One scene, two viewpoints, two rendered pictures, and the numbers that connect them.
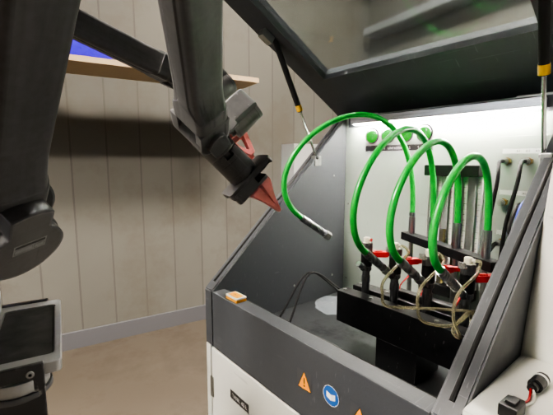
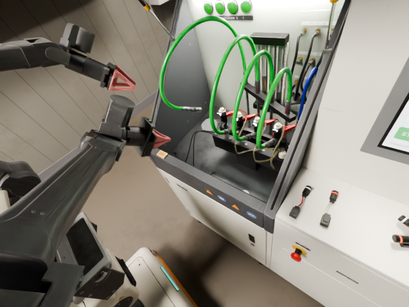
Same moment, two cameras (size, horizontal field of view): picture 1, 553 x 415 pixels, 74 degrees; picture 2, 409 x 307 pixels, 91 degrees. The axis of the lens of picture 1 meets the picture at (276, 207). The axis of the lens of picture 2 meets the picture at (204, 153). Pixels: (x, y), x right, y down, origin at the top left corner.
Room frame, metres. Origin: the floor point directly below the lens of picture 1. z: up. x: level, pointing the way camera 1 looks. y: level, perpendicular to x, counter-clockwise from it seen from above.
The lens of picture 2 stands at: (0.22, -0.10, 1.64)
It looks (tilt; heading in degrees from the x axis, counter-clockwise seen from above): 49 degrees down; 1
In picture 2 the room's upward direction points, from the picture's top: 20 degrees counter-clockwise
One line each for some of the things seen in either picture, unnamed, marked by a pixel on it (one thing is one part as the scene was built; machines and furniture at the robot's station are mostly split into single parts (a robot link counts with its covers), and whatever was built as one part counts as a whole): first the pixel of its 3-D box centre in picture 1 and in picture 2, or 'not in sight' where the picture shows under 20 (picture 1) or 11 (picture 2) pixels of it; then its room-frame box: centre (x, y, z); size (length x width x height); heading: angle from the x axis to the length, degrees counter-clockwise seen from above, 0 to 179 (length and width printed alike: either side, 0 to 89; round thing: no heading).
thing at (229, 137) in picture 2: (407, 336); (250, 150); (0.79, -0.30, 0.91); 0.34 x 0.10 x 0.15; 39
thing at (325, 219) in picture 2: not in sight; (330, 207); (0.41, -0.40, 0.99); 0.12 x 0.02 x 0.02; 132
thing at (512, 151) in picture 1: (521, 202); (310, 60); (0.86, -0.58, 1.20); 0.13 x 0.03 x 0.31; 39
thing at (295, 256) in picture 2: not in sight; (297, 254); (0.35, -0.29, 0.80); 0.05 x 0.04 x 0.05; 39
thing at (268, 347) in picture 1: (294, 365); (202, 182); (0.73, -0.04, 0.87); 0.62 x 0.04 x 0.16; 39
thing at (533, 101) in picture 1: (429, 114); not in sight; (1.05, -0.43, 1.43); 0.54 x 0.03 x 0.02; 39
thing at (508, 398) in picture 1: (526, 394); (300, 201); (0.46, -0.34, 0.99); 0.12 x 0.02 x 0.02; 126
